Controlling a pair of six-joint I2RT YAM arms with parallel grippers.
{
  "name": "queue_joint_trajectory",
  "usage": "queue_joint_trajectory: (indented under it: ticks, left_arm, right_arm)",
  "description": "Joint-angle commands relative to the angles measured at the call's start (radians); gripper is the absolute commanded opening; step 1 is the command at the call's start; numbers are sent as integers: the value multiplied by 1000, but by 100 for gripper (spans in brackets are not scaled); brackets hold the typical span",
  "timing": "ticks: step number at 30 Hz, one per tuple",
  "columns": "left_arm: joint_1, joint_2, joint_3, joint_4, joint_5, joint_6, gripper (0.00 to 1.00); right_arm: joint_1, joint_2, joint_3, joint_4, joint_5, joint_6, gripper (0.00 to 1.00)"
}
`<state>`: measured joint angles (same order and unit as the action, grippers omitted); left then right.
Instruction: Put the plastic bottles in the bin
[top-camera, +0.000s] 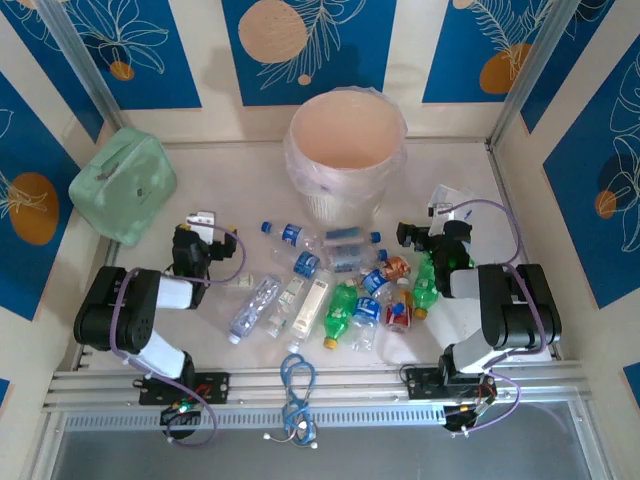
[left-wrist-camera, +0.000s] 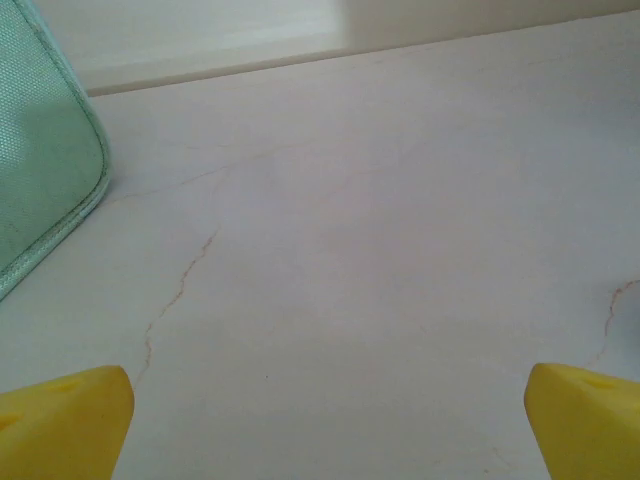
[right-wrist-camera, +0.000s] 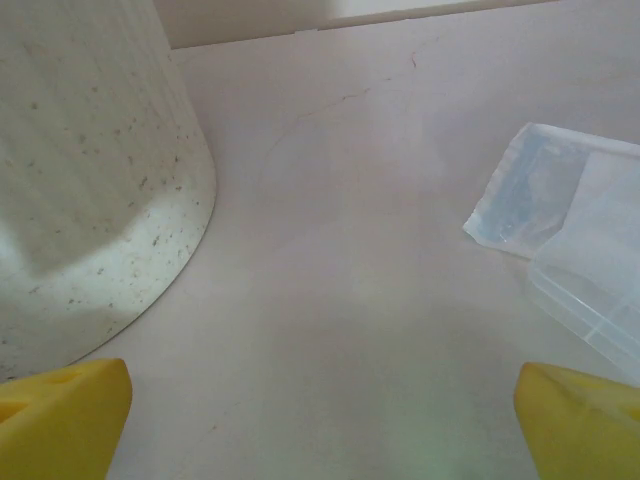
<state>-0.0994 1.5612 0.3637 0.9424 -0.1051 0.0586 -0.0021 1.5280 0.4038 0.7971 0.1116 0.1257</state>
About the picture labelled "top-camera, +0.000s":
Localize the squat bottle blue label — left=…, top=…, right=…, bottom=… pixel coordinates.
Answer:
left=359, top=267, right=396, bottom=301

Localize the clear crinkled bottle white cap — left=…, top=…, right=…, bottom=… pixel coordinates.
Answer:
left=228, top=273, right=284, bottom=345

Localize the clear bottle pale blue label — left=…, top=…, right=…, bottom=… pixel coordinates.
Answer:
left=322, top=244, right=391, bottom=274

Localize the slim bottle green white label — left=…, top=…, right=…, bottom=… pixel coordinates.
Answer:
left=264, top=275, right=306, bottom=340

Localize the red orange label bottle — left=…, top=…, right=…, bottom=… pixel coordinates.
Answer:
left=383, top=289, right=416, bottom=334

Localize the water bottle blue label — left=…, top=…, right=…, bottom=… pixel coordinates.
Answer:
left=349, top=294, right=384, bottom=354

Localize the tall bottle white label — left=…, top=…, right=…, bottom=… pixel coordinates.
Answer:
left=285, top=269, right=335, bottom=354

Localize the white plastic waste bin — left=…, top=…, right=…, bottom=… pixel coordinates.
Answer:
left=287, top=88, right=405, bottom=224

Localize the clear plastic bag blue print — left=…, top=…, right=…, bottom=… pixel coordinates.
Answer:
left=427, top=183, right=479, bottom=221

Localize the mint green zipped pouch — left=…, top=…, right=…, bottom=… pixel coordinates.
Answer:
left=68, top=127, right=179, bottom=246

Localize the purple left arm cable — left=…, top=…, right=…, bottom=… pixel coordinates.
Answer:
left=108, top=223, right=247, bottom=449

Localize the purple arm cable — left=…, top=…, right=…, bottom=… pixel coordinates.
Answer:
left=108, top=223, right=247, bottom=449
left=442, top=199, right=546, bottom=436

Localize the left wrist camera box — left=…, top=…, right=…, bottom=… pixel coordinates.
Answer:
left=186, top=211, right=218, bottom=241

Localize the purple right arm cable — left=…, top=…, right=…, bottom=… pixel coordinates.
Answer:
left=442, top=199, right=546, bottom=436

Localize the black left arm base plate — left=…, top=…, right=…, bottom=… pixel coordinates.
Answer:
left=138, top=372, right=231, bottom=405

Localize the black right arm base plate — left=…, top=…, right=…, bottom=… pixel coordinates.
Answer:
left=405, top=367, right=496, bottom=400

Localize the aluminium mounting rail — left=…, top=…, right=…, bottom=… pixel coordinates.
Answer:
left=42, top=360, right=594, bottom=412

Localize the coiled blue cable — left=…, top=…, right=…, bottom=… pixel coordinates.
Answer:
left=263, top=353, right=321, bottom=449

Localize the aluminium frame post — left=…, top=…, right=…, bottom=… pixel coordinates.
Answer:
left=487, top=0, right=586, bottom=151
left=34, top=0, right=126, bottom=134

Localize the grey slotted cable duct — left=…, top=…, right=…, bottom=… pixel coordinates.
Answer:
left=63, top=403, right=447, bottom=432

